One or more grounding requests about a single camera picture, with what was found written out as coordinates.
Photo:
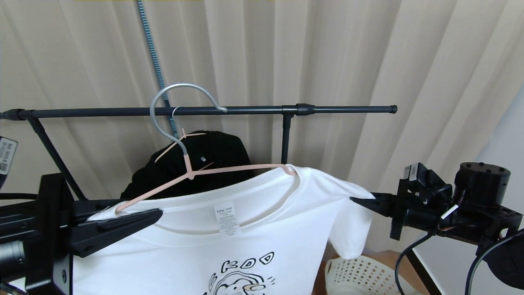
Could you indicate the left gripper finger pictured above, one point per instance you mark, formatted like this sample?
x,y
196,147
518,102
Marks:
x,y
86,207
110,231

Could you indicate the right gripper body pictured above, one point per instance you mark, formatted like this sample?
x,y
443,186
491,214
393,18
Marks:
x,y
421,217

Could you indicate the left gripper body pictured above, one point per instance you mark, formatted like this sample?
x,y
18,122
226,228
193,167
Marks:
x,y
49,246

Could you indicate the white garment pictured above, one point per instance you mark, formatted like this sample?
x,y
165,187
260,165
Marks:
x,y
163,246

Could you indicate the pink clothes hanger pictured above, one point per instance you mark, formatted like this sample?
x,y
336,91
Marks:
x,y
196,134
229,169

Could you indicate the black shorts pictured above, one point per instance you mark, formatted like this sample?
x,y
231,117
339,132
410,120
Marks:
x,y
221,151

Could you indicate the white laundry basket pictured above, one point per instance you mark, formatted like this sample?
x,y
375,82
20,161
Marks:
x,y
360,274

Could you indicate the black clothes rack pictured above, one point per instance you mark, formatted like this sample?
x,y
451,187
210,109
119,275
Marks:
x,y
102,111

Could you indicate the beige curtain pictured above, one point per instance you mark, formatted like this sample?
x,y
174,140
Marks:
x,y
286,49

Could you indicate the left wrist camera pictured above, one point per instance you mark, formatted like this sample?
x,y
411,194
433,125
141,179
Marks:
x,y
7,159

